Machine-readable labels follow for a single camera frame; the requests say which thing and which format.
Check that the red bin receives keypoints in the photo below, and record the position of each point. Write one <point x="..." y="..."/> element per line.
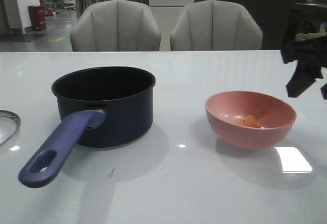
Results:
<point x="37" y="17"/>

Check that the right grey chair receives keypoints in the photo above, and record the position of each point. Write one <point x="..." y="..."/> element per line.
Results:
<point x="215" y="26"/>

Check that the beige sofa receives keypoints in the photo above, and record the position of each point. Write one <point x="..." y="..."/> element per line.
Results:
<point x="309" y="36"/>

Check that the dark blue saucepan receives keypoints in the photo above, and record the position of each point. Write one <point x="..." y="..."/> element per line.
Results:
<point x="99" y="107"/>

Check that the grey chair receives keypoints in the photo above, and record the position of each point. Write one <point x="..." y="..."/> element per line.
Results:
<point x="215" y="26"/>
<point x="117" y="25"/>

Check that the dark counter cabinet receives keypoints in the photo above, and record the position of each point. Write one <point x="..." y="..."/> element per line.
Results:
<point x="271" y="16"/>

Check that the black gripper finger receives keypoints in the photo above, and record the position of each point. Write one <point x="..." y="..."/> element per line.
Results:
<point x="304" y="76"/>

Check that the left grey chair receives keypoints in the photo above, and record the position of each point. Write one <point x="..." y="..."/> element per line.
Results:
<point x="117" y="25"/>

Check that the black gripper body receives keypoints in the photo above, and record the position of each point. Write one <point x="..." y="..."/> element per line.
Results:
<point x="311" y="51"/>

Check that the pink bowl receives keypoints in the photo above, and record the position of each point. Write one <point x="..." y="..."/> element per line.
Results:
<point x="275" y="116"/>

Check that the orange ham pieces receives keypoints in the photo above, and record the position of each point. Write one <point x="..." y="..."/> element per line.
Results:
<point x="248" y="121"/>

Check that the white cabinet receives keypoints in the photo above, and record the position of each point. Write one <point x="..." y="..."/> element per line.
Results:
<point x="166" y="13"/>

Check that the glass lid blue knob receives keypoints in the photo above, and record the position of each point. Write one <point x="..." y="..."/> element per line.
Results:
<point x="10" y="124"/>

